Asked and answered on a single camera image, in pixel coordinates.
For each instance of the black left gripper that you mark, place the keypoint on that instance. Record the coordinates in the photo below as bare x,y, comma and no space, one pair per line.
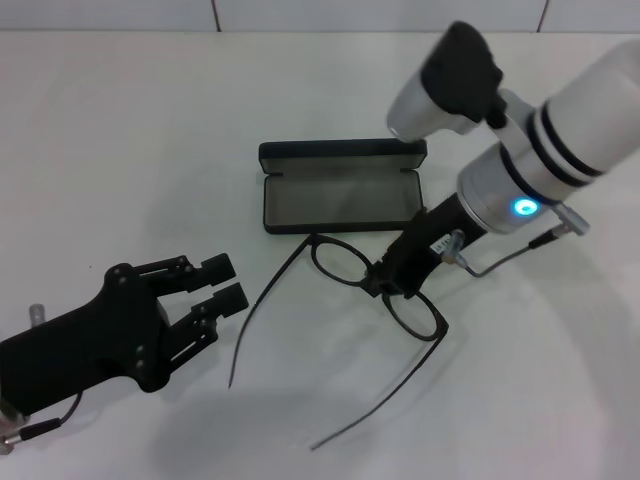
115,330

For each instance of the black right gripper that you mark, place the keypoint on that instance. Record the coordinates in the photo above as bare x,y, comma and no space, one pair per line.
430,235

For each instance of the black glasses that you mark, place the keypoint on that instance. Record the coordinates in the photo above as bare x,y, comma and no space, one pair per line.
440,327

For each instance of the black glasses case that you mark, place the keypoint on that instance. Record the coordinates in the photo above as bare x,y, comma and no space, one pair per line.
340,200

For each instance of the silver cylindrical plug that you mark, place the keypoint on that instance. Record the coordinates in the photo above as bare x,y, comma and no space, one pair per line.
37,314
454,245

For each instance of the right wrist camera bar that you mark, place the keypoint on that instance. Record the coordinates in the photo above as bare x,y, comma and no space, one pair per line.
450,80

